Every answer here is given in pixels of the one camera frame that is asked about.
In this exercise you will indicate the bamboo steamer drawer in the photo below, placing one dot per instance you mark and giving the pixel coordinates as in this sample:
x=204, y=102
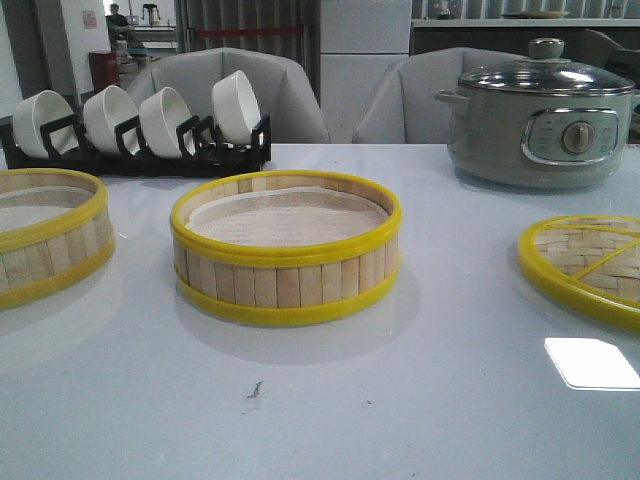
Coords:
x=42, y=259
x=286, y=286

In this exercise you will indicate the woven bamboo steamer lid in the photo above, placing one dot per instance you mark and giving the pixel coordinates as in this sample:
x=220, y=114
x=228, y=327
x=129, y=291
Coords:
x=588, y=262

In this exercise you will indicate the white steamer liner cloth centre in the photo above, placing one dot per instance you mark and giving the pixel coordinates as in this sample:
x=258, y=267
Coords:
x=290, y=217

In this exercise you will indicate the white steamer liner cloth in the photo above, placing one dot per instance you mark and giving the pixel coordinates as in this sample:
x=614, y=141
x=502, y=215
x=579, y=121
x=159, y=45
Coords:
x=30, y=206
x=290, y=217

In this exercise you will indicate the black dish rack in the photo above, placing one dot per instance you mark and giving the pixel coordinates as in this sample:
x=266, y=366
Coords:
x=203, y=151

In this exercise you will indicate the grey armchair right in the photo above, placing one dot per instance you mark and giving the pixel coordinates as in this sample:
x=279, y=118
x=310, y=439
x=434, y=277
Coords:
x=402, y=108

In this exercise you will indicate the grey armchair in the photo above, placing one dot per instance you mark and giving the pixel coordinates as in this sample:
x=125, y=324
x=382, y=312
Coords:
x=402, y=108
x=281, y=87

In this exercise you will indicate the white bowl right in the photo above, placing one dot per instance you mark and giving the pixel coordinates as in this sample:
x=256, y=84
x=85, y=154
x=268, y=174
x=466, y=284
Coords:
x=235, y=108

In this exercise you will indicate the white bowl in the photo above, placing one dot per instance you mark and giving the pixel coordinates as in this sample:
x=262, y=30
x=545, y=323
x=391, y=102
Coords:
x=235, y=108
x=160, y=115
x=31, y=114
x=103, y=112

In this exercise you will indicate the grey armchair left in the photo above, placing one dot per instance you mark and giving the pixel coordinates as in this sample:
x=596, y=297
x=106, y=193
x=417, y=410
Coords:
x=281, y=87

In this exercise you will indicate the white cabinet background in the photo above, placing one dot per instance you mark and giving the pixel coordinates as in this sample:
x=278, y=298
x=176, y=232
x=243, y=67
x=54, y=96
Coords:
x=358, y=41

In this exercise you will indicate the grey-green electric cooking pot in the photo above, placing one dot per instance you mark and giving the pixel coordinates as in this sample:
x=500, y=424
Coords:
x=537, y=140

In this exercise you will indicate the red cylinder bin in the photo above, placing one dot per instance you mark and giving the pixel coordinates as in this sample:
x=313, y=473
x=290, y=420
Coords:
x=104, y=69

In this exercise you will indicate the glass pot lid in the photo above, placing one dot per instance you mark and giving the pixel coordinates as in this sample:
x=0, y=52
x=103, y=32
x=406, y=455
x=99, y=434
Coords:
x=545, y=71

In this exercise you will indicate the person in background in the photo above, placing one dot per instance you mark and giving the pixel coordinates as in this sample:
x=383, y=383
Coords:
x=117, y=25

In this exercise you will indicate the white steamer liner cloth left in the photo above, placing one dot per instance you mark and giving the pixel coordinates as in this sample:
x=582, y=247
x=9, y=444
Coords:
x=30, y=206

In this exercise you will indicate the white bowl far left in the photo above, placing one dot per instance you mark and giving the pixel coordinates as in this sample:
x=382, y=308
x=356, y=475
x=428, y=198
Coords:
x=31, y=114

